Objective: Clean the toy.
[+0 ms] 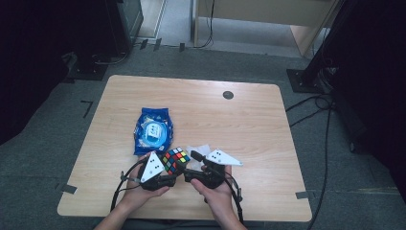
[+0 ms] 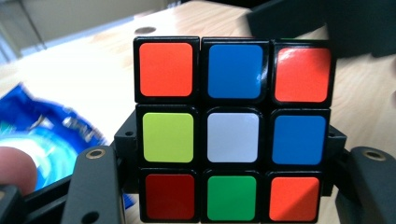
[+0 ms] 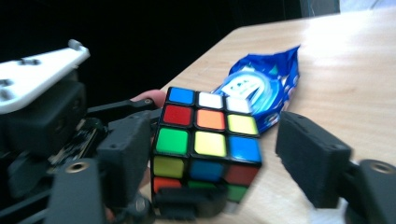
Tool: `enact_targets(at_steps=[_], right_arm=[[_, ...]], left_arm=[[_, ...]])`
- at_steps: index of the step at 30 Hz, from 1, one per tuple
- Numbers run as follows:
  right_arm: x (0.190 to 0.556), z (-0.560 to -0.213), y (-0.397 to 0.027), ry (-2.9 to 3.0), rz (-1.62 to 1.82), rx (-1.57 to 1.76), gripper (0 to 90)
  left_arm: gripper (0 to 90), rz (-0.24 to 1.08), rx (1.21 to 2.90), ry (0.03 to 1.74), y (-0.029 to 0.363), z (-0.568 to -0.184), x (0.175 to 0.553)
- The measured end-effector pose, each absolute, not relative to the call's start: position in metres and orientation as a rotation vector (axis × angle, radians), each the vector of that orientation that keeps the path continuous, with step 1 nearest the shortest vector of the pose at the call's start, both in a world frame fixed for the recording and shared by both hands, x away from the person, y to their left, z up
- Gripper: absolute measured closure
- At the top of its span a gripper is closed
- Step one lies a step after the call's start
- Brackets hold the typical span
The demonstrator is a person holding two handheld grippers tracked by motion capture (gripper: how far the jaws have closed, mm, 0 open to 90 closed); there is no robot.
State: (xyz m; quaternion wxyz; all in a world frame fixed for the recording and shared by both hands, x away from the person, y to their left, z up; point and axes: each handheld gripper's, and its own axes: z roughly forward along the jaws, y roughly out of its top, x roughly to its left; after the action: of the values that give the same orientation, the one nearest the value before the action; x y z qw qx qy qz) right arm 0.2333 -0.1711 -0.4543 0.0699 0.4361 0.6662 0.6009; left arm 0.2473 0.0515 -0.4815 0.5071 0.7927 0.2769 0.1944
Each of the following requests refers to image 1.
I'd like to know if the blue wet wipes packet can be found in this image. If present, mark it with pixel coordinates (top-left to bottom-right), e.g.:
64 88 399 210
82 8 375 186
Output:
132 106 175 157

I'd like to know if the black hanging cable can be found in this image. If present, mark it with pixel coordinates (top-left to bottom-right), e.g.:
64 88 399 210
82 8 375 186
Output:
192 0 215 50

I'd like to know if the person's left hand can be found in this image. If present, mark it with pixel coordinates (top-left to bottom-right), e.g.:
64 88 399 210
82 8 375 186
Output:
122 151 172 210

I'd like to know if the black looped floor cable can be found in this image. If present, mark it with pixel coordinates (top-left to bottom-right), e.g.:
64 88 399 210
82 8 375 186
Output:
284 93 334 128

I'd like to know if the light wooden desk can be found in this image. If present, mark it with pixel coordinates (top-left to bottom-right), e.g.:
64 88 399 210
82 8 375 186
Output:
191 0 340 58

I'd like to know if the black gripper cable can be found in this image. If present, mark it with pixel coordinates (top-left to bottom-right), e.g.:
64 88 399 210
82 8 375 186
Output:
109 157 151 214
223 172 245 223

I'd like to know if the dark cabinet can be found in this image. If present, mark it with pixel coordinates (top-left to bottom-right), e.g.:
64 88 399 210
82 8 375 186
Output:
106 0 145 56

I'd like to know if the white wet wipe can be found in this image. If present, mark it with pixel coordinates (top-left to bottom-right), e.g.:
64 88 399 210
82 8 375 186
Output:
185 144 213 161

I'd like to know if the multicoloured puzzle cube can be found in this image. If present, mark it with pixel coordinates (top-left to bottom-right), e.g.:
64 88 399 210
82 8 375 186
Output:
161 146 192 176

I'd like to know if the long black floor cable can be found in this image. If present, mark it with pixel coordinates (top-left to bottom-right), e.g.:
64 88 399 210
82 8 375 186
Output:
305 102 333 230

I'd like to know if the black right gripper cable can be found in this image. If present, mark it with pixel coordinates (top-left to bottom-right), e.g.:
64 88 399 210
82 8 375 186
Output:
223 172 245 223

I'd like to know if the black curtain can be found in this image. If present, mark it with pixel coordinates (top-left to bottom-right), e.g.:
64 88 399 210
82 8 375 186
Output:
0 0 123 147
314 0 406 205

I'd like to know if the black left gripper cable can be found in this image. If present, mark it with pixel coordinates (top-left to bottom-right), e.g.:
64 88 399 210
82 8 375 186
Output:
109 157 151 214

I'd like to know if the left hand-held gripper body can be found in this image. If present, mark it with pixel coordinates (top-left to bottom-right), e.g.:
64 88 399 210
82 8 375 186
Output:
136 150 177 193

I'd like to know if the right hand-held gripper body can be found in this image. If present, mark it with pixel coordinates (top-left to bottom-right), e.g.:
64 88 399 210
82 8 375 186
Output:
191 149 244 190

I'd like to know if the person's right hand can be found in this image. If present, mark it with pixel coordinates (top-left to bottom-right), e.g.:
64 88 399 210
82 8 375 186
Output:
190 163 239 222

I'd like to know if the black stand base with post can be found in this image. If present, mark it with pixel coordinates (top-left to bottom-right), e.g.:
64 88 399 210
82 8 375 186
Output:
285 18 339 95

